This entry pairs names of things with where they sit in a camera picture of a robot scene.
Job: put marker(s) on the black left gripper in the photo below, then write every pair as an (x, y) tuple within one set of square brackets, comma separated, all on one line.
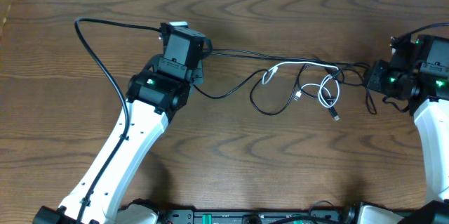
[(198, 73)]

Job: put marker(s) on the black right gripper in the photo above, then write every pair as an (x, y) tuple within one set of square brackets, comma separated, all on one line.
[(374, 81)]

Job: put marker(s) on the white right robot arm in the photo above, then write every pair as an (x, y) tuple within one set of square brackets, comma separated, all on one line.
[(417, 74)]

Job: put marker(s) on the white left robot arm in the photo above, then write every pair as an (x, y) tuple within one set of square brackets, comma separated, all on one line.
[(154, 96)]

